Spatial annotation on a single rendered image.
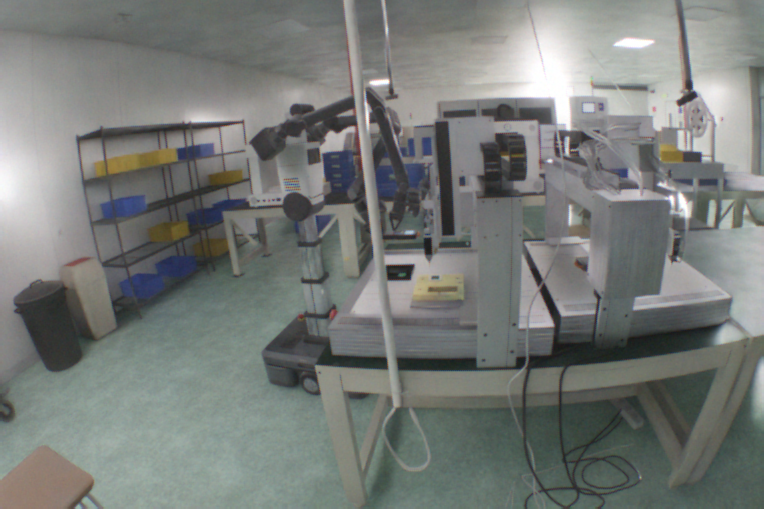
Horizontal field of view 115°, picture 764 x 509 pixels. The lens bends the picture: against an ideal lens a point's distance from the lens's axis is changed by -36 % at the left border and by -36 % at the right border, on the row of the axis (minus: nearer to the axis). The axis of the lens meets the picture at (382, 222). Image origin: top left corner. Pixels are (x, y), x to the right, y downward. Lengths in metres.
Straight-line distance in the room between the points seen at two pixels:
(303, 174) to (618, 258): 1.45
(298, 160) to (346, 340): 1.02
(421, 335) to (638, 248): 0.61
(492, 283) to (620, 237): 0.33
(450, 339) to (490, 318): 0.14
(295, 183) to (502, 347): 1.28
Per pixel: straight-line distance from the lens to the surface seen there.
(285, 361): 2.18
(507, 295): 0.97
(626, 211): 0.89
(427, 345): 1.08
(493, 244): 0.92
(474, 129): 1.00
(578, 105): 6.95
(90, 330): 3.69
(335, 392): 1.20
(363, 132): 0.85
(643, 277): 0.97
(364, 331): 1.09
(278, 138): 1.74
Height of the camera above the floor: 1.39
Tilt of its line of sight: 14 degrees down
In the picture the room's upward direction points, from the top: 5 degrees counter-clockwise
